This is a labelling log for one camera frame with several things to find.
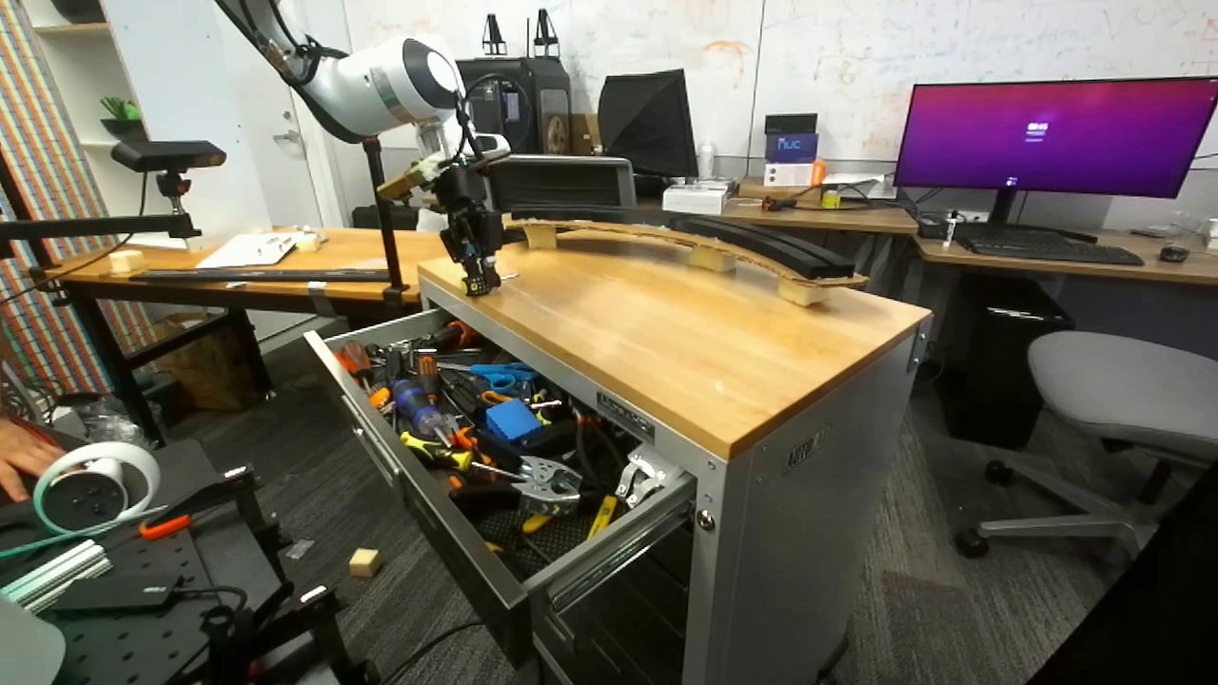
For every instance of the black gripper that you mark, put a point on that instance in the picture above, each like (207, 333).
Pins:
(472, 196)

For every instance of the grey metal tool drawer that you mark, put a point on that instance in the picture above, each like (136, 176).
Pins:
(430, 534)

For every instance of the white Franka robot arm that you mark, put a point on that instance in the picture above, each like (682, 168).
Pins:
(381, 87)

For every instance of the person hand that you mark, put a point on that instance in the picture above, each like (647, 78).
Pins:
(21, 457)

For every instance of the grey equipment case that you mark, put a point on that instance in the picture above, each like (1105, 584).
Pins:
(564, 186)

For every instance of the blue plastic box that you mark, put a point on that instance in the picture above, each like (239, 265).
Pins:
(510, 422)

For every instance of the black electronics unit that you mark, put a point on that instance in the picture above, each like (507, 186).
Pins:
(521, 102)

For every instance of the white papers stack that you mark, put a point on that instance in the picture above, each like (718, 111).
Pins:
(259, 249)

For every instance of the silver groove joint pliers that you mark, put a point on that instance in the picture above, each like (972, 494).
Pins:
(551, 483)

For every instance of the small white box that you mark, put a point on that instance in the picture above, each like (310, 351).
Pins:
(696, 199)

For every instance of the curved wooden track piece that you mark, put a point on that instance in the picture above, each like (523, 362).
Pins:
(710, 249)

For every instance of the wooden workbench black legs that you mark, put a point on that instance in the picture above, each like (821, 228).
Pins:
(165, 273)

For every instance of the small wooden block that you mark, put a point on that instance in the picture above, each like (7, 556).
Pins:
(368, 566)

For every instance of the blue white carton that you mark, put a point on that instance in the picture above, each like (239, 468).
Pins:
(789, 147)

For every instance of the grey tool cabinet wooden top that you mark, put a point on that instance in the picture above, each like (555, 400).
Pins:
(787, 534)

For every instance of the black perforated breadboard table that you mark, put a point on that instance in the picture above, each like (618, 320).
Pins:
(137, 622)

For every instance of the aluminium extrusion bar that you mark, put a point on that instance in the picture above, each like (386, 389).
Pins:
(51, 577)

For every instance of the black computer tower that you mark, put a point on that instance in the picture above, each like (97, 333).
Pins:
(1001, 362)

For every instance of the black keyboard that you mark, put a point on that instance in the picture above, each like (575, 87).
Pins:
(1048, 244)

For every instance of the wide computer monitor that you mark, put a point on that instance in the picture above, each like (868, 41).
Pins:
(1052, 135)

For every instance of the long wooden office desk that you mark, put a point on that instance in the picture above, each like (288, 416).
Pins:
(1079, 265)

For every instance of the grey office chair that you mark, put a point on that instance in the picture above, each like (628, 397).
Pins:
(1126, 385)

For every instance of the black computer mouse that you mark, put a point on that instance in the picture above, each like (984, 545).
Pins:
(1174, 253)

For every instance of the tan taped wrist camera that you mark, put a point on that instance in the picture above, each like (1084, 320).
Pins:
(400, 186)

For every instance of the white metal bracket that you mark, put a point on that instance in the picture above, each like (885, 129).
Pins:
(641, 479)

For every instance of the black stereo camera on tripod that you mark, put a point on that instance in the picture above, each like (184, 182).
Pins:
(165, 153)

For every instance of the white wall shelf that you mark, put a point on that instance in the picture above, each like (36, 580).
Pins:
(90, 78)

